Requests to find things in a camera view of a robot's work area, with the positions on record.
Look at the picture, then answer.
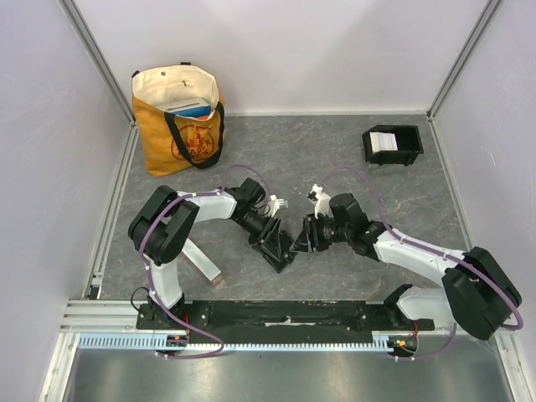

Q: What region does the clear acrylic rectangular block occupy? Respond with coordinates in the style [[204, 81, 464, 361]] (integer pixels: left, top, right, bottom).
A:
[[182, 239, 222, 286]]

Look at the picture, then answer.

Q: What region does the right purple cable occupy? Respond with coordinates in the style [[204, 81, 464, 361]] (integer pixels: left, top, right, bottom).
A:
[[319, 165, 525, 363]]

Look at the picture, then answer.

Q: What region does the aluminium frame rail front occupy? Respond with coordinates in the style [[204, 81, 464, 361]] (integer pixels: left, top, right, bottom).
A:
[[58, 299, 517, 334]]

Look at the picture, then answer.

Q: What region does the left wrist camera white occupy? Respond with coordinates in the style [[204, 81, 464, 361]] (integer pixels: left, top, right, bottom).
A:
[[267, 194, 288, 218]]

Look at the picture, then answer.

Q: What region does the stack of white cards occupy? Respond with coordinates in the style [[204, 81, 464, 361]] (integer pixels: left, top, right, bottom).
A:
[[369, 131, 398, 153]]

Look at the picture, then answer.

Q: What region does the black plastic card bin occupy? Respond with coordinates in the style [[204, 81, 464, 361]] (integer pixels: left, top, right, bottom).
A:
[[362, 125, 424, 166]]

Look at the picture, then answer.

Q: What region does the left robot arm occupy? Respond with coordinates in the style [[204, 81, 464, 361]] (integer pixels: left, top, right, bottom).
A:
[[127, 178, 296, 329]]

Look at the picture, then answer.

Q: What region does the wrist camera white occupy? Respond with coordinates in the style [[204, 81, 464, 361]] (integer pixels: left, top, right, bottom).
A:
[[307, 184, 331, 219], [267, 194, 288, 218]]

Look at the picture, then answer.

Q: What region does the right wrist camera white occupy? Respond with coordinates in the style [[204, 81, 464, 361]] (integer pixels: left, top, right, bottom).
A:
[[307, 184, 331, 219]]

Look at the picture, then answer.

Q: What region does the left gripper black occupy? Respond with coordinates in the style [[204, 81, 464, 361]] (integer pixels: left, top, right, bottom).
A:
[[234, 209, 282, 261]]

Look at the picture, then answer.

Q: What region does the orange canvas tote bag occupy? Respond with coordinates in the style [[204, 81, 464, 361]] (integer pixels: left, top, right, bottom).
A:
[[131, 63, 225, 177]]

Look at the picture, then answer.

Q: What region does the slotted cable duct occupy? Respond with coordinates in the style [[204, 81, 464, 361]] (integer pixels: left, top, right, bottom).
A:
[[78, 332, 410, 353]]

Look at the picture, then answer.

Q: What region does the blue book in bag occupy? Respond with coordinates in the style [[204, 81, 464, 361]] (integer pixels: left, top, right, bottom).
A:
[[162, 98, 211, 120]]

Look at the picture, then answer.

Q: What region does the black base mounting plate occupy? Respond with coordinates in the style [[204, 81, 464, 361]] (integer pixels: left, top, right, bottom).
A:
[[136, 299, 436, 345]]

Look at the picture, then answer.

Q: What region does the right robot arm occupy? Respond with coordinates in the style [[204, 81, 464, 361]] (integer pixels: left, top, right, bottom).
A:
[[292, 186, 522, 340]]

